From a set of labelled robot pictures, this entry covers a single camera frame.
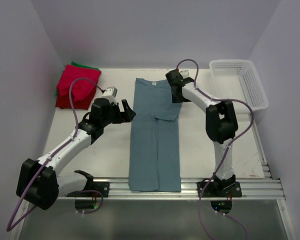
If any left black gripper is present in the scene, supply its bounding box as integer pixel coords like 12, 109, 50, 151
101, 99, 135, 127

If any blue-grey t shirt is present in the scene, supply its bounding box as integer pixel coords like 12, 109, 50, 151
128, 78, 182, 193

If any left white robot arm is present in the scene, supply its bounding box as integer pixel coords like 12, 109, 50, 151
16, 97, 136, 210

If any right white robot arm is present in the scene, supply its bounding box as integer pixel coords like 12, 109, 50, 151
165, 69, 238, 197

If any red folded t shirt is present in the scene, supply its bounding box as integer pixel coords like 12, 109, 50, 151
55, 61, 102, 110

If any white plastic basket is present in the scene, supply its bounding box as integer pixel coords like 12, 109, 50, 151
209, 59, 269, 112

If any green folded t shirt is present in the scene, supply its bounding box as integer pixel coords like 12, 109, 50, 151
56, 61, 102, 102

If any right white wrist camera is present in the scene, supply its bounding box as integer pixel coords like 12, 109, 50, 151
179, 70, 190, 79

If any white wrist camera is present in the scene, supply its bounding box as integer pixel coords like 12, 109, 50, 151
101, 86, 118, 104
179, 70, 190, 79

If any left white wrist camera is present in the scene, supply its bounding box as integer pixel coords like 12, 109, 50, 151
101, 86, 118, 104

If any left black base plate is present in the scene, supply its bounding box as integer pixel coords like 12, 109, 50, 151
66, 181, 110, 199

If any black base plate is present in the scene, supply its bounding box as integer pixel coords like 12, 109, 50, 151
196, 177, 243, 198
66, 181, 110, 199

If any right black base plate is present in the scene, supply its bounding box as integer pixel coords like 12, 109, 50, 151
196, 177, 243, 198

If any aluminium mounting rail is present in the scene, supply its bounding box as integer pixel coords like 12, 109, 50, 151
45, 174, 285, 202

